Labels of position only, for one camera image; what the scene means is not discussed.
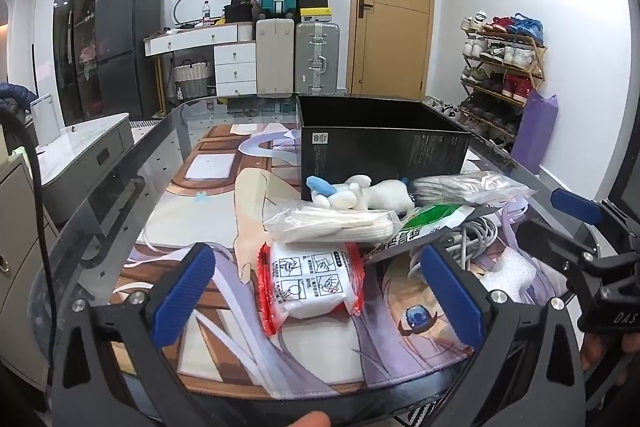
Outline red-edged white packet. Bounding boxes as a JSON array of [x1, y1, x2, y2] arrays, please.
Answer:
[[256, 241, 365, 338]]

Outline grey low cabinet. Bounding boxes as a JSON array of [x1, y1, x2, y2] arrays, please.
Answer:
[[37, 112, 135, 224]]

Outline person's right hand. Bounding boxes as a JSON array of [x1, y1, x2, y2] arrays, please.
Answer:
[[579, 332, 640, 390]]

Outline white box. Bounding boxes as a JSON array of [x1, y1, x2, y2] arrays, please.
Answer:
[[30, 93, 66, 145]]

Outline wicker basket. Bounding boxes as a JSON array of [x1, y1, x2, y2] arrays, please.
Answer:
[[172, 62, 208, 98]]

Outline printed desk mat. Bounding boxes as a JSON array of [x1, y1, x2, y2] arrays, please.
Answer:
[[117, 122, 566, 403]]

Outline clear packet of white cloth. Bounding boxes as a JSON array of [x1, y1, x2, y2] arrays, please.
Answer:
[[263, 202, 401, 245]]

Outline wooden shoe rack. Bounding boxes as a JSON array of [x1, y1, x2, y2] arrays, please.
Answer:
[[460, 27, 548, 150]]

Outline green and white pouch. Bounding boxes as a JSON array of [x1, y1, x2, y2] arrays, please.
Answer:
[[365, 203, 476, 265]]

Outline black cable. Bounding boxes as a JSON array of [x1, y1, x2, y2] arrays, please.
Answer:
[[0, 107, 57, 358]]

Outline dark glass cabinet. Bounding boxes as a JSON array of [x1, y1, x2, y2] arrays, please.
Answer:
[[52, 0, 113, 128]]

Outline purple bag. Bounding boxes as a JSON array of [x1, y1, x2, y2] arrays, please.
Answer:
[[511, 89, 558, 175]]

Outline beige suitcase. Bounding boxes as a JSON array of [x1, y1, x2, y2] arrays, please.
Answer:
[[256, 18, 296, 96]]

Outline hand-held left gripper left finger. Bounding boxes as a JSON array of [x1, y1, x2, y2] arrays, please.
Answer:
[[52, 242, 218, 427]]

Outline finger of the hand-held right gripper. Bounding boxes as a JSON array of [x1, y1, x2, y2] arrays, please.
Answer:
[[550, 188, 632, 248], [515, 219, 603, 295]]

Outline black framed glass door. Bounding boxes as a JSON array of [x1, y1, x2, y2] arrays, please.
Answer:
[[607, 0, 640, 218]]

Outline grey refrigerator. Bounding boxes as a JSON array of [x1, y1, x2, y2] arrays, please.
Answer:
[[95, 0, 166, 118]]

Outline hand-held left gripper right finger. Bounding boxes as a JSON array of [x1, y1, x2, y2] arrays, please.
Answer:
[[419, 243, 588, 427]]

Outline shoes beside rack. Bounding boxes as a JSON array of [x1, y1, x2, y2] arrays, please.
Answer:
[[425, 97, 468, 118]]

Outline white cable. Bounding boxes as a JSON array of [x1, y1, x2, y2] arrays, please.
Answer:
[[407, 214, 501, 278]]

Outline oval mirror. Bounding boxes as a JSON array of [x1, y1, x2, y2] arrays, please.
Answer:
[[172, 0, 233, 28]]

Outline shoe rack with shoes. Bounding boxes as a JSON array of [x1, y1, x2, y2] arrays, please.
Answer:
[[460, 11, 546, 142]]

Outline black bag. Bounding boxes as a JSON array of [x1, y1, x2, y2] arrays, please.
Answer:
[[223, 0, 256, 22]]

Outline silver suitcase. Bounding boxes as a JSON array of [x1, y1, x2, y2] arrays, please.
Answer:
[[295, 22, 341, 95]]

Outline clear bag of white gloves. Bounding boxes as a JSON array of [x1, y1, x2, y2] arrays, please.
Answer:
[[411, 171, 536, 208]]

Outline black cardboard box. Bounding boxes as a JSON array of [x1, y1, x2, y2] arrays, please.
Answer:
[[296, 94, 472, 202]]

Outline person's left hand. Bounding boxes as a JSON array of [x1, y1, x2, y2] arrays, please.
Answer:
[[279, 411, 332, 427]]

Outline white desk with drawers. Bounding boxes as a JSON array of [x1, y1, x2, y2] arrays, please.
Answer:
[[144, 23, 258, 98]]

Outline white and blue plush toy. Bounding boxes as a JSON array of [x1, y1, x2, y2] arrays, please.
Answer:
[[306, 175, 416, 212]]

